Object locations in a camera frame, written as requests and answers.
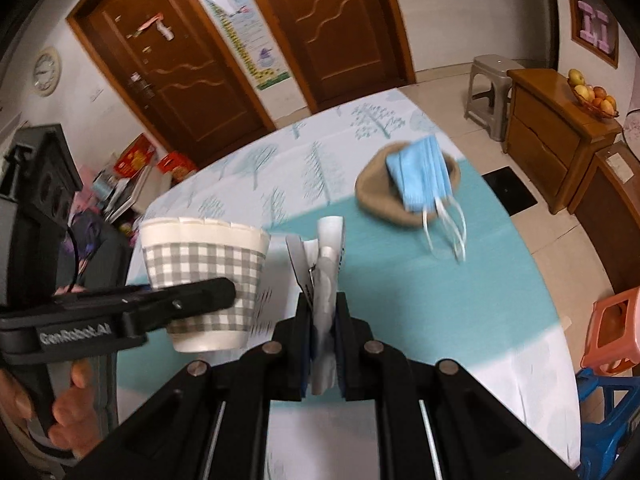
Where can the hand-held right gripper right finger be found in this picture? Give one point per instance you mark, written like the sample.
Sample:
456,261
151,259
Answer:
342,350

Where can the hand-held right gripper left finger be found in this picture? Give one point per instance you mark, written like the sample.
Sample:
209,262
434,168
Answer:
305,345

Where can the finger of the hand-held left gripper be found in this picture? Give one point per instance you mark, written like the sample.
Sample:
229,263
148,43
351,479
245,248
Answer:
200,297

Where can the grey checked paper cup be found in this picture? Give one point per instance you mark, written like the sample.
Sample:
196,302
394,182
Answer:
200,255

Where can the white silver wrapper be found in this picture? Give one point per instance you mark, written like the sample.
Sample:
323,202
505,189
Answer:
327,270

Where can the person's left hand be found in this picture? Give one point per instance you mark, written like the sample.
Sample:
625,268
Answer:
75,410

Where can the red cardboard box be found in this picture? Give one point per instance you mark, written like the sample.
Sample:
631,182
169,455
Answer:
134,155
176,166

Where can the white tree print tablecloth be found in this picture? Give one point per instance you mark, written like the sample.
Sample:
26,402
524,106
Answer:
450,300

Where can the brown knitted hat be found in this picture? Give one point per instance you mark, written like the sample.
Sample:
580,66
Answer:
372,190

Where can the blue face mask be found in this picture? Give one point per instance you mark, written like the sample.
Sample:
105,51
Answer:
420,175

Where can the brown wooden door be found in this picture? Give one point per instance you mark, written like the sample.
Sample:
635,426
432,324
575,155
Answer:
190,90
340,35

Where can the orange plastic stool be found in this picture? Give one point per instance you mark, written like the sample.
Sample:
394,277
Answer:
600,350

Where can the blue plastic stool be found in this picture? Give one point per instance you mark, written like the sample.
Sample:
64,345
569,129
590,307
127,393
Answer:
600,410

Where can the wooden cabinet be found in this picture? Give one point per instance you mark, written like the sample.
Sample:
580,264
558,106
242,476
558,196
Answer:
600,220
540,125

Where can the grey plastic stool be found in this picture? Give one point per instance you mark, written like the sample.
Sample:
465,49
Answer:
492,67

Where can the white paper sheet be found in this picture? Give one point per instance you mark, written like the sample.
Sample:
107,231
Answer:
619,166

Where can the wicker fruit bowl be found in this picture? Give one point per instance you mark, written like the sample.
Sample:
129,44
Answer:
592,109

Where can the yellow apple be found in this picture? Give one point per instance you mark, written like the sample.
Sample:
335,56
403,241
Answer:
576,77

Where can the round wall clock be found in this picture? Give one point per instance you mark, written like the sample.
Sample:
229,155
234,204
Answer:
46,71

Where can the colourful wall poster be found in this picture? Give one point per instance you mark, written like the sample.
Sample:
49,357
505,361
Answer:
250,40

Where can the wooden framed wall picture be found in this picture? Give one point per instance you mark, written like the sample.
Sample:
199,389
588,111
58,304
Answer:
575,10

